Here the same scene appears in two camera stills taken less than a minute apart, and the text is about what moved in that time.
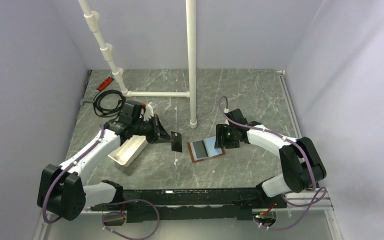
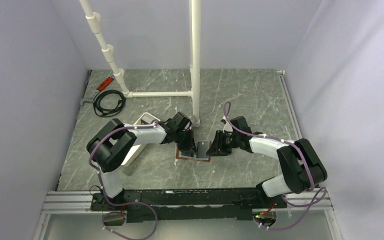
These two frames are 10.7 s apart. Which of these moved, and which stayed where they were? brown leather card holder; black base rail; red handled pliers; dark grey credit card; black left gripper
Moved: black left gripper; brown leather card holder; dark grey credit card
Stayed: black base rail; red handled pliers
